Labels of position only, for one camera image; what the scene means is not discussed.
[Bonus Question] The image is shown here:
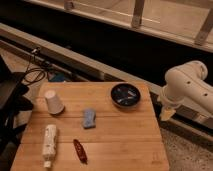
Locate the black cable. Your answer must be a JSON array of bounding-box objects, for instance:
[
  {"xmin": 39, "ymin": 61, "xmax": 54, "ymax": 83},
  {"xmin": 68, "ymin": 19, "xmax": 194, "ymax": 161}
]
[{"xmin": 21, "ymin": 46, "xmax": 54, "ymax": 85}]

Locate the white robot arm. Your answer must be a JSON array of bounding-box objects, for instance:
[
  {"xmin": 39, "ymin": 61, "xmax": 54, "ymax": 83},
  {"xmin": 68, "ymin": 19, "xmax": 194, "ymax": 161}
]
[{"xmin": 158, "ymin": 60, "xmax": 213, "ymax": 121}]

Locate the white tube bottle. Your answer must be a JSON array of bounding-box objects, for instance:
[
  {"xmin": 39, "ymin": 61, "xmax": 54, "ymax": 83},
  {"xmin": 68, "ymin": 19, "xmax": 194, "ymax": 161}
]
[{"xmin": 42, "ymin": 124, "xmax": 57, "ymax": 168}]

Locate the dark ceramic bowl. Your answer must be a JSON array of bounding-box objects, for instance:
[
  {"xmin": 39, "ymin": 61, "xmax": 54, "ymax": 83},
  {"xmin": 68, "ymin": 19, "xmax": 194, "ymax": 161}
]
[{"xmin": 110, "ymin": 83, "xmax": 141, "ymax": 108}]

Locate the metal window rail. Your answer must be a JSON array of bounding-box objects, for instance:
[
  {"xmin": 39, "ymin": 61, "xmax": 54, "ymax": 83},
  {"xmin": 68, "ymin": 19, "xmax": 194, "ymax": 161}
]
[{"xmin": 0, "ymin": 23, "xmax": 213, "ymax": 142}]

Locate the white paper cup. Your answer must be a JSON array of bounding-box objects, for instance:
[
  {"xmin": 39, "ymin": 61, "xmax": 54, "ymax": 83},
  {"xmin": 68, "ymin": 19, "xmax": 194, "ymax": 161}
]
[{"xmin": 44, "ymin": 90, "xmax": 65, "ymax": 115}]

